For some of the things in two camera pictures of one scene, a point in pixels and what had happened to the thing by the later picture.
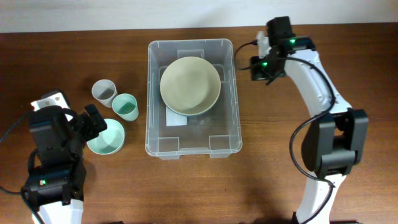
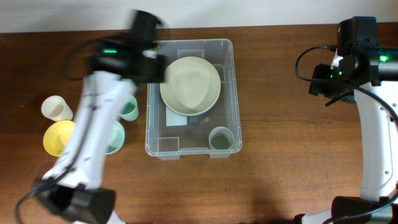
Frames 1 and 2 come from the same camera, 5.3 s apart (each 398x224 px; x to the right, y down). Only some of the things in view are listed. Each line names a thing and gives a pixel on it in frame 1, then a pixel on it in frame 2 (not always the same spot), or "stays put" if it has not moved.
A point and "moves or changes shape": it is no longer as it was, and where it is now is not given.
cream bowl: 190,85 stays put
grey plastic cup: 104,91 moves or changes shape
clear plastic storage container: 216,133 stays put
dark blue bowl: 173,112 → 211,111
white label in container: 173,119 stays put
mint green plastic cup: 125,106 stays put
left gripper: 83,121 → 160,62
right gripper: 257,74 → 321,88
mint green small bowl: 109,141 stays put
